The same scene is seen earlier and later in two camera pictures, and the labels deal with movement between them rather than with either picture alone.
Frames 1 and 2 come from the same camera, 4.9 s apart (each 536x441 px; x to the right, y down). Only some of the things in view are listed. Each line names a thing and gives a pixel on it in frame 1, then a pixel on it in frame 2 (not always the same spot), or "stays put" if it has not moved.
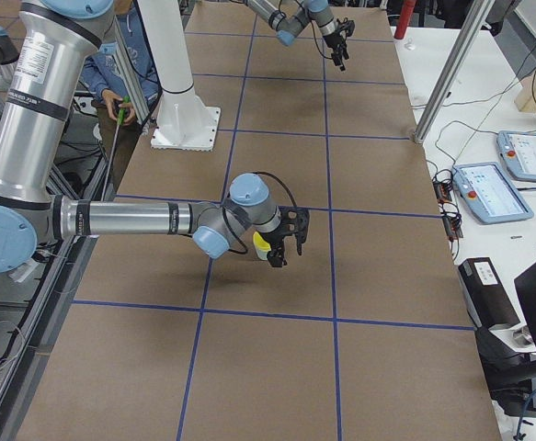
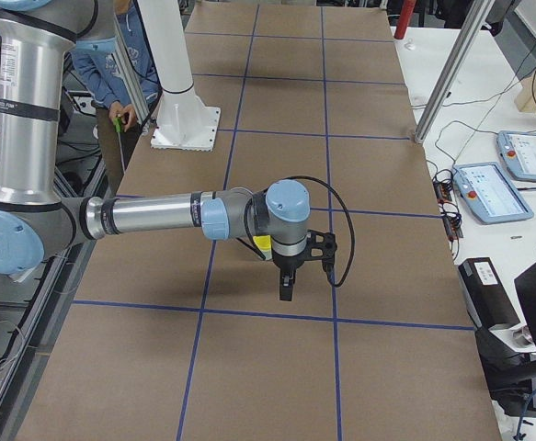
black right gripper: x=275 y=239 to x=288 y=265
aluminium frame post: x=455 y=70 stays put
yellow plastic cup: x=259 y=243 stays put
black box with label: x=487 y=299 stays put
